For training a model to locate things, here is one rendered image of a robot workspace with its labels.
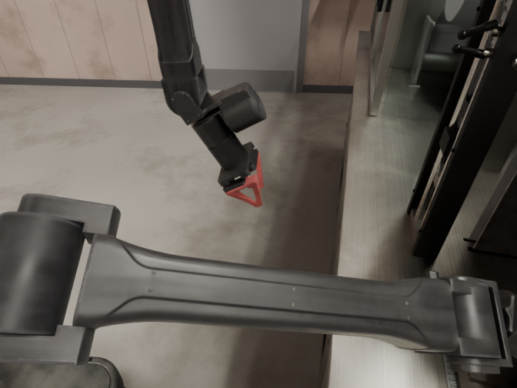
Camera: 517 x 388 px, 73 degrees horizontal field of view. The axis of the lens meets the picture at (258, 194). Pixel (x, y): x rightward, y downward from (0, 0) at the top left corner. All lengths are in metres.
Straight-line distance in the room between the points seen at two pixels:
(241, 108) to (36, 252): 0.41
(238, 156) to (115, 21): 3.50
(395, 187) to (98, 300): 0.90
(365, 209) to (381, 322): 0.64
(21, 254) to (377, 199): 0.86
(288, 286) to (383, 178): 0.82
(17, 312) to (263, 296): 0.16
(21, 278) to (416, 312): 0.30
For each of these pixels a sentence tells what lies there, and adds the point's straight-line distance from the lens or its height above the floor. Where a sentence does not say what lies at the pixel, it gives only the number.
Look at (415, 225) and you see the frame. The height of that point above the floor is 0.92.
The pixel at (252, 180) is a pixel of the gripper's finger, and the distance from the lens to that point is 0.64.
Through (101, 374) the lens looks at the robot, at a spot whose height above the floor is 0.24.
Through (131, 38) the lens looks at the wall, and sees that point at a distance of 4.06.
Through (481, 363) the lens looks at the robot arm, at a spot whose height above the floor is 1.18.
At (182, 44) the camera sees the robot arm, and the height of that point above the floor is 1.35.
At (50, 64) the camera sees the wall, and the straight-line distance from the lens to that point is 4.57.
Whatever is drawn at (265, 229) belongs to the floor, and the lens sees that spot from 2.13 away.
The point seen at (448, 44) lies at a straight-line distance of 1.37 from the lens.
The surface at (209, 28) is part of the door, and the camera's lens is 3.75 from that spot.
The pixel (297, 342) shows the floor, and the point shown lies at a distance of 1.71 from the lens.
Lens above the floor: 1.50
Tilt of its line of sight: 39 degrees down
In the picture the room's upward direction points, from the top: straight up
